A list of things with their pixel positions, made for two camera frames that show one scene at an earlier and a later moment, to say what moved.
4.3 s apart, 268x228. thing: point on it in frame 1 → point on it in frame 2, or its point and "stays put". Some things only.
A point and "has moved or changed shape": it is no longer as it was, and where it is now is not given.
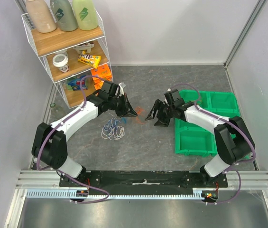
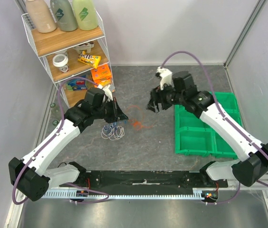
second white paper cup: (64, 52) stays put
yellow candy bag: (90, 60) stays put
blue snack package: (74, 84) stays put
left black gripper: (127, 106) → (117, 114)
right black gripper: (163, 111) → (159, 97)
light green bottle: (86, 14) stays put
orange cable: (139, 110) has moved or changed shape
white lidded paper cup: (61, 61) stays put
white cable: (109, 132) stays put
